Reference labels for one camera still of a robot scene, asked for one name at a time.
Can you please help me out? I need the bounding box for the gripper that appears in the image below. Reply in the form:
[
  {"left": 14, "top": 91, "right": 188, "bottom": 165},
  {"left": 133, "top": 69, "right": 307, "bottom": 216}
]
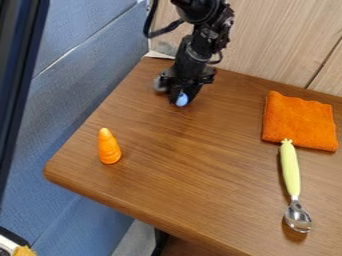
[{"left": 152, "top": 65, "right": 218, "bottom": 108}]

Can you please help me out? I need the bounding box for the orange toy carrot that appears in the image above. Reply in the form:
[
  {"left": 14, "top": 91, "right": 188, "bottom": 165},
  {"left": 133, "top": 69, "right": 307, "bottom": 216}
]
[{"left": 96, "top": 127, "right": 123, "bottom": 165}]

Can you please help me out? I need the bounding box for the orange cloth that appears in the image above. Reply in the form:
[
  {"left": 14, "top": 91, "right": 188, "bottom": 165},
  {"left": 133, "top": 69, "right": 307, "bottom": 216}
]
[{"left": 260, "top": 90, "right": 341, "bottom": 153}]

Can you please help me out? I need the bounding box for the yellow handled silver spoon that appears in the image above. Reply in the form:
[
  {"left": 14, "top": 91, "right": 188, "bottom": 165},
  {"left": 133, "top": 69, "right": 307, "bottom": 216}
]
[{"left": 277, "top": 138, "right": 314, "bottom": 234}]

